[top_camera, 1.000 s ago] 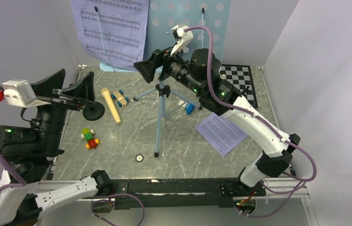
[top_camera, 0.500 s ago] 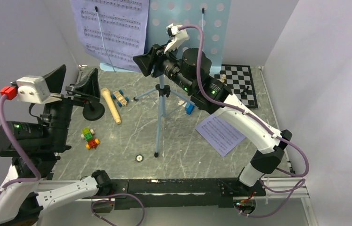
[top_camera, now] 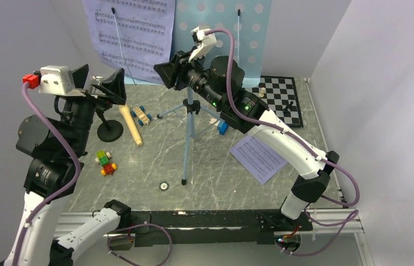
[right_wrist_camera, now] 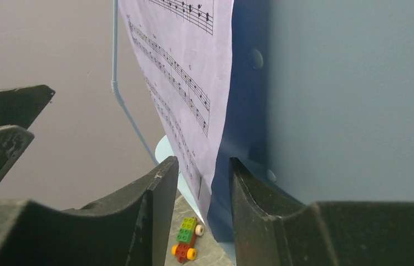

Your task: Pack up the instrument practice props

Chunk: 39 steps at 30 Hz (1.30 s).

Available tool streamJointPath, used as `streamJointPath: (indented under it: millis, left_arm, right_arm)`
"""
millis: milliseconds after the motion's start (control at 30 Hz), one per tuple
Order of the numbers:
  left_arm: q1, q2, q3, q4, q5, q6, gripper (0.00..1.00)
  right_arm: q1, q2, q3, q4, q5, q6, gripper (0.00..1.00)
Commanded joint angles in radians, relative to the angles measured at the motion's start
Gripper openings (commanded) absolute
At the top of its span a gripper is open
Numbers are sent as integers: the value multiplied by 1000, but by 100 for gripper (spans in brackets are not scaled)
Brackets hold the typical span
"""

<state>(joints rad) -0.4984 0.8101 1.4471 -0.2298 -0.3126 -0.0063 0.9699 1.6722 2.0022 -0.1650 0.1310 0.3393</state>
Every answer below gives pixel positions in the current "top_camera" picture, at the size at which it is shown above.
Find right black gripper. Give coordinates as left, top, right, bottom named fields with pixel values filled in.
left=154, top=45, right=224, bottom=109

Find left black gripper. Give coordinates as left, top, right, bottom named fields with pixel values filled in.
left=62, top=64, right=126, bottom=154

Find gold toy microphone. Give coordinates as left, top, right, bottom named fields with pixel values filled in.
left=119, top=105, right=143, bottom=147

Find sheet music page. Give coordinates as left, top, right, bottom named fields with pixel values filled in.
left=229, top=135, right=288, bottom=185
left=83, top=0, right=176, bottom=84

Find black microphone stand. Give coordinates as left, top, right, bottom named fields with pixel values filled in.
left=95, top=109, right=124, bottom=142

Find light blue music stand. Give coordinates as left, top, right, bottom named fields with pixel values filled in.
left=109, top=0, right=274, bottom=187

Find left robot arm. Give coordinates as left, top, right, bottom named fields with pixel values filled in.
left=2, top=65, right=132, bottom=265

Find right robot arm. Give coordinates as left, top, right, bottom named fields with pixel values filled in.
left=154, top=51, right=339, bottom=230

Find wooden toy car blue wheels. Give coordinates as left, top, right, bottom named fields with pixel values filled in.
left=130, top=106, right=152, bottom=126

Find colourful brick toy train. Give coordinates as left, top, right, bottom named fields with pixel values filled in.
left=95, top=150, right=117, bottom=176

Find blue white block toy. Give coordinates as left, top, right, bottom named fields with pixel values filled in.
left=209, top=118, right=229, bottom=135

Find white chess piece upper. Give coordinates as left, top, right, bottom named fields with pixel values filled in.
left=258, top=87, right=266, bottom=98

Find black white chessboard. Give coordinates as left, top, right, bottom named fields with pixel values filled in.
left=246, top=75, right=304, bottom=128

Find poker chip on table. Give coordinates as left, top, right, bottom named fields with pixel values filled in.
left=159, top=182, right=169, bottom=191

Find black chess piece right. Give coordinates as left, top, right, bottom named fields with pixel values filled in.
left=283, top=101, right=294, bottom=113

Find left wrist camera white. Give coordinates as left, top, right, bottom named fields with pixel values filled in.
left=22, top=65, right=80, bottom=96

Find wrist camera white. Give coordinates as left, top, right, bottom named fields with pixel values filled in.
left=22, top=65, right=80, bottom=96
left=188, top=25, right=217, bottom=63

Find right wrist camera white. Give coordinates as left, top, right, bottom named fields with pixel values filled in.
left=188, top=25, right=217, bottom=63

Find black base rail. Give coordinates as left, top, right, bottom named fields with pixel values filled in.
left=110, top=209, right=313, bottom=247

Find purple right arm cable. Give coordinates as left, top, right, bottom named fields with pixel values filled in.
left=204, top=28, right=361, bottom=257

